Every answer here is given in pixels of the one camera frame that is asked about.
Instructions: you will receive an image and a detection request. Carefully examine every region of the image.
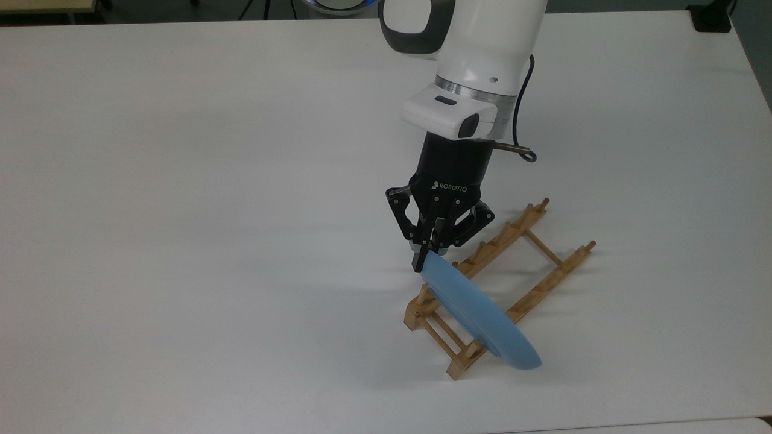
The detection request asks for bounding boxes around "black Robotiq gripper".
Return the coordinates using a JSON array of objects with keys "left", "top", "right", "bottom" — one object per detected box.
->
[{"left": 385, "top": 133, "right": 496, "bottom": 274}]

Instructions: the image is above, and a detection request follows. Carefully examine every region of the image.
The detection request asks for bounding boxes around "blue round plate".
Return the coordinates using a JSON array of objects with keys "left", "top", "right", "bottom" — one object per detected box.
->
[{"left": 420, "top": 250, "right": 542, "bottom": 371}]

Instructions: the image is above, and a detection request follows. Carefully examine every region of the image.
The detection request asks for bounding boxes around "wooden plate rack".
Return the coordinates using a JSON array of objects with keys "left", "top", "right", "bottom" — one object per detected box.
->
[{"left": 403, "top": 197, "right": 597, "bottom": 381}]

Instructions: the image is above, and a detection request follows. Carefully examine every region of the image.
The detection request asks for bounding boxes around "black table clamp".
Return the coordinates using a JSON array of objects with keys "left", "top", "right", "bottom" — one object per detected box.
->
[{"left": 687, "top": 2, "right": 735, "bottom": 33}]

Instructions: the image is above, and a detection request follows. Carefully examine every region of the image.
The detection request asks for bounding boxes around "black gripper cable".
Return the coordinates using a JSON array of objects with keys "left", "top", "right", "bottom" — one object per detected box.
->
[{"left": 493, "top": 54, "right": 538, "bottom": 164}]

